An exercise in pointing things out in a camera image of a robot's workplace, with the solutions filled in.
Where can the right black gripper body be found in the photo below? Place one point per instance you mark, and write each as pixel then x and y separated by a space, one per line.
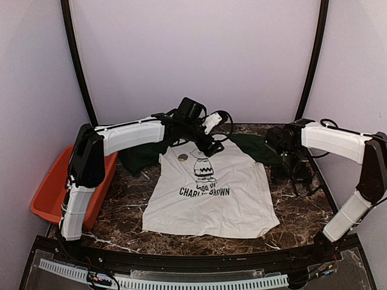
pixel 292 165

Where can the red plastic bin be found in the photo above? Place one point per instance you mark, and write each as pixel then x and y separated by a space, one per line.
pixel 48 199

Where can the white slotted cable duct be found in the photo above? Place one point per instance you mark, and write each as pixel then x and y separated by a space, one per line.
pixel 137 279

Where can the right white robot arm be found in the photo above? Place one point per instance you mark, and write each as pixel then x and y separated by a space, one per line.
pixel 354 156

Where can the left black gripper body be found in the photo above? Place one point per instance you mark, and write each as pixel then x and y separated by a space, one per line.
pixel 202 144

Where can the dark brooch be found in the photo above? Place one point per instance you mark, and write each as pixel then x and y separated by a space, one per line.
pixel 182 157

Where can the black brooch stand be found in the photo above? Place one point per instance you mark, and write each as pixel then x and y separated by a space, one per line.
pixel 308 189

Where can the left black frame post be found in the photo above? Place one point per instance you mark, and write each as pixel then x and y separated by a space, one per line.
pixel 75 57

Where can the white green Charlie Brown shirt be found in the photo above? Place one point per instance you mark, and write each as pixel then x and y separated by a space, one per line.
pixel 226 195

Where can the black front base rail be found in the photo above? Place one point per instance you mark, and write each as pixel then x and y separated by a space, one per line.
pixel 294 259

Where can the right black frame post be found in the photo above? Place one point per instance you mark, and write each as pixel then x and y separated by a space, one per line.
pixel 315 54

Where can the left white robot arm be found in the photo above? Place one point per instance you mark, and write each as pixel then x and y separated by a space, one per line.
pixel 86 168

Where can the black frame post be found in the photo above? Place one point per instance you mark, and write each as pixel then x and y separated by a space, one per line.
pixel 75 57
pixel 315 54

